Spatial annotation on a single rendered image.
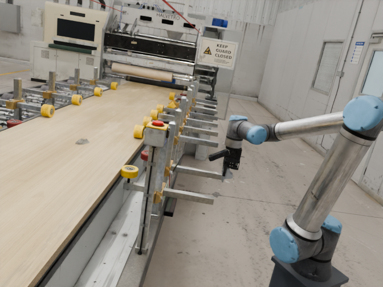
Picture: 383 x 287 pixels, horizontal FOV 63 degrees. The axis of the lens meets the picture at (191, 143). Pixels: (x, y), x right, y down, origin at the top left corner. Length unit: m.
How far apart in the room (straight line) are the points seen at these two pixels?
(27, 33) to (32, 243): 10.81
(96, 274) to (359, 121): 1.09
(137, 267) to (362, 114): 0.94
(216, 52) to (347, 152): 3.07
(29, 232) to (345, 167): 1.05
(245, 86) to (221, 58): 6.79
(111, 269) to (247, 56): 9.80
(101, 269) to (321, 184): 0.90
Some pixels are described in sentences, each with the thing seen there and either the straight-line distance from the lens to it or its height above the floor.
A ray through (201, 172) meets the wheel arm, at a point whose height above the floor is 0.86.
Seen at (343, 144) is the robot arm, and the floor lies 1.26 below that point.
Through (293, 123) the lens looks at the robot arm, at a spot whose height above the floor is 1.24.
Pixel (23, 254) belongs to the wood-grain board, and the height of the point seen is 0.90.
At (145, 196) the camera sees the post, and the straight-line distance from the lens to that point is 1.19.
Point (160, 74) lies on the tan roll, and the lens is 4.19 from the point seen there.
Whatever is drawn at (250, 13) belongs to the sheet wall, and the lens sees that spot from 10.78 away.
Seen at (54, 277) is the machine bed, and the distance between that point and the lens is 1.10.
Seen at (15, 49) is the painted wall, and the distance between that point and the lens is 11.86.
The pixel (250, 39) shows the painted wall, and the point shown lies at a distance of 10.75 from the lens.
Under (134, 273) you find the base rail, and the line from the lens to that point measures 1.23.
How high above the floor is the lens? 1.51
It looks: 17 degrees down
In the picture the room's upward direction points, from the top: 10 degrees clockwise
